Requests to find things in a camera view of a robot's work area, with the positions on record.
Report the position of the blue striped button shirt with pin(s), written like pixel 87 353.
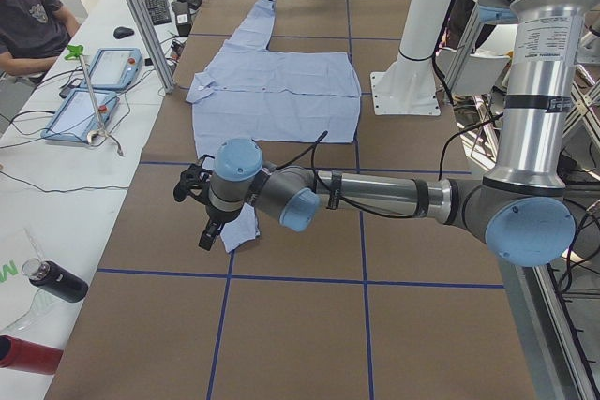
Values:
pixel 248 94

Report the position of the black keyboard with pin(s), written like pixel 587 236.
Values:
pixel 158 11

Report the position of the black computer mouse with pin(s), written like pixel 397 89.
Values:
pixel 122 32

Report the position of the black water bottle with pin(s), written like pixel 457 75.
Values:
pixel 51 277

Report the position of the lower blue teach pendant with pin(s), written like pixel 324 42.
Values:
pixel 75 118

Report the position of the blue teach pendant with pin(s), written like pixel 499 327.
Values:
pixel 75 118
pixel 115 69

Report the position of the upper blue teach pendant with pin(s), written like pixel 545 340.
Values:
pixel 115 69

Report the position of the clear plastic bag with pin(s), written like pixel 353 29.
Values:
pixel 17 293

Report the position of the metal stand with green clip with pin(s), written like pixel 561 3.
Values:
pixel 76 52

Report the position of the red water bottle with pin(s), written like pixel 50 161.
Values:
pixel 26 356

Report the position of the seated person in grey shirt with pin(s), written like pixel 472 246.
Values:
pixel 33 35

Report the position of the aluminium frame post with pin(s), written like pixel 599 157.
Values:
pixel 149 36

